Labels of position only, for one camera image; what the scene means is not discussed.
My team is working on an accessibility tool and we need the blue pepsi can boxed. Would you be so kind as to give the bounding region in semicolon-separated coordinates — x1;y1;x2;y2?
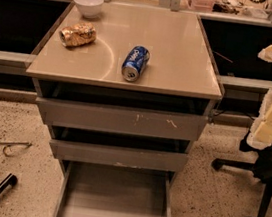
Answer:
121;45;151;82

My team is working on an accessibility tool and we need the black office chair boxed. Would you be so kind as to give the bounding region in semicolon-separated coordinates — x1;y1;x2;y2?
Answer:
204;112;272;217

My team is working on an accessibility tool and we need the metal hook rod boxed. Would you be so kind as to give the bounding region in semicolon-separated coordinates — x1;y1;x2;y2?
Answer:
0;141;32;157

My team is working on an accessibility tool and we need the top grey drawer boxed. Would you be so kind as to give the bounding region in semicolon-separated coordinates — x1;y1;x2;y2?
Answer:
37;97;207;141

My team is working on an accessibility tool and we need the crushed gold can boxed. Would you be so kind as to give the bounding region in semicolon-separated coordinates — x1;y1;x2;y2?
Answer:
59;22;97;47

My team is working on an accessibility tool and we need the middle grey drawer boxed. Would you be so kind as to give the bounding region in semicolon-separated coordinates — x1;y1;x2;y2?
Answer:
49;139;188;172

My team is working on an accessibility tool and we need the grey drawer cabinet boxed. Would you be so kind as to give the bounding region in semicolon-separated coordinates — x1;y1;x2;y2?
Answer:
27;3;222;217

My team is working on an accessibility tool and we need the white bowl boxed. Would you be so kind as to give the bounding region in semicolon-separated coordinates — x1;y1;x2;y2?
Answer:
74;0;104;19

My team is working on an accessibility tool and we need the open bottom grey drawer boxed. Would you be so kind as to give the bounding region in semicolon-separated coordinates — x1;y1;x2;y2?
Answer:
53;162;171;217

